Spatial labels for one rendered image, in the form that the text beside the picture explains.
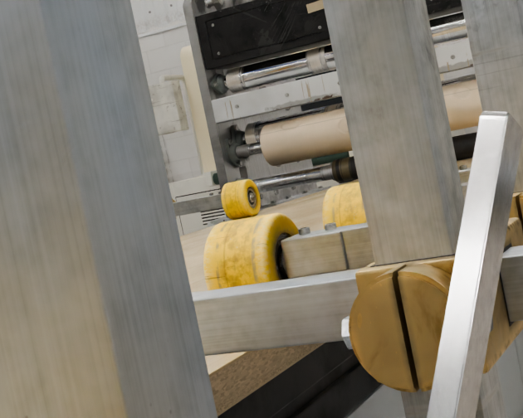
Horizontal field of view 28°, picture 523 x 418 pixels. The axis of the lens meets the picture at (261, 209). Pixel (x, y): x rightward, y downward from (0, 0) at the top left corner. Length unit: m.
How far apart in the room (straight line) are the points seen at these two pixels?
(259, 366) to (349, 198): 0.34
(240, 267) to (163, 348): 0.56
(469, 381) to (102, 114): 0.09
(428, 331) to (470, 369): 0.20
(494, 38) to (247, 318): 0.26
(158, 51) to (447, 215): 10.06
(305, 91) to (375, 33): 2.51
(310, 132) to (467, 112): 0.45
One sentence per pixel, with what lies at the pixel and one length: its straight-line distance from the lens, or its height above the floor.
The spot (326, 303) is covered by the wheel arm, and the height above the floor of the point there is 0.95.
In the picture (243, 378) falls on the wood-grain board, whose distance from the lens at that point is 0.69.
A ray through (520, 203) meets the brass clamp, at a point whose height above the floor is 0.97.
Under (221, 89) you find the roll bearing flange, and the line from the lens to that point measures 3.12.
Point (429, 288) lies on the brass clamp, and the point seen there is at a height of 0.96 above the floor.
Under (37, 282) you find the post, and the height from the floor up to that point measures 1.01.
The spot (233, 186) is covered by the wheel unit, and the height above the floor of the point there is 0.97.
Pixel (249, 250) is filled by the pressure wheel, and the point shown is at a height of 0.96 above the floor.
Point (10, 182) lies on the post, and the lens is 0.22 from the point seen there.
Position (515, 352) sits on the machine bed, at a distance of 1.46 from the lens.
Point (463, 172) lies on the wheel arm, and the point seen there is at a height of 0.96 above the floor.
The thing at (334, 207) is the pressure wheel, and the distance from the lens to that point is 1.02.
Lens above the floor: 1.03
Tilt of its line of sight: 3 degrees down
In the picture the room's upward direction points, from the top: 12 degrees counter-clockwise
